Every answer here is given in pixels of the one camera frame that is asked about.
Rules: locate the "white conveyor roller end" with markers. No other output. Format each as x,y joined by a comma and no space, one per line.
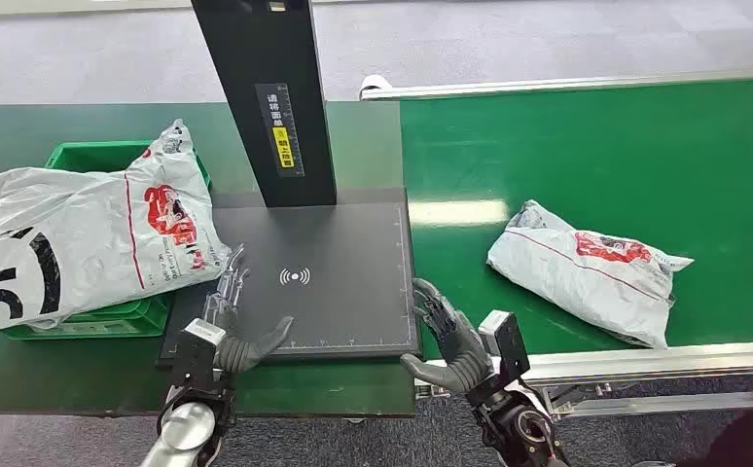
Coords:
373,84

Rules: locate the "small grey mailer package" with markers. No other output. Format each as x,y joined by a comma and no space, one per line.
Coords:
583,277

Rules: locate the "large white mailer package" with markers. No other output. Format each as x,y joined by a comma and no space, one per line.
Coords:
73,238

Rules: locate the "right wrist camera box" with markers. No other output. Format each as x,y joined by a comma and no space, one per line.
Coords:
508,345

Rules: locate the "black scanner column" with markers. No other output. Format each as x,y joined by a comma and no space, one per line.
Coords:
260,51

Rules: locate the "green conveyor belt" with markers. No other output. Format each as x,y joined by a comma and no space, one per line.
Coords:
576,148

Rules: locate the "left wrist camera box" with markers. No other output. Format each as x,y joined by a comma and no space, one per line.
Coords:
196,354

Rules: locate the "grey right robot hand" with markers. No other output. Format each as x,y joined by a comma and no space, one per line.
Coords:
463,354

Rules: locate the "dark rounded object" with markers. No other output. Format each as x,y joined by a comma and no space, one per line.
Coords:
750,445

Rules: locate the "green plastic delivery bin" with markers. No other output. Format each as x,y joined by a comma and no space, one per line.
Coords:
93,158

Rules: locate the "aluminium conveyor frame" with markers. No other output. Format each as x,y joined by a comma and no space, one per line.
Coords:
641,363

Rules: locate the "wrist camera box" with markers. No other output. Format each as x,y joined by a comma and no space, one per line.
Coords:
508,345
196,354

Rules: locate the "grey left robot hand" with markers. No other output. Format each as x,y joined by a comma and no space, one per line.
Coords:
244,354

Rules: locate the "black scanner base plate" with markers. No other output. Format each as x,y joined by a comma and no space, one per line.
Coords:
344,283

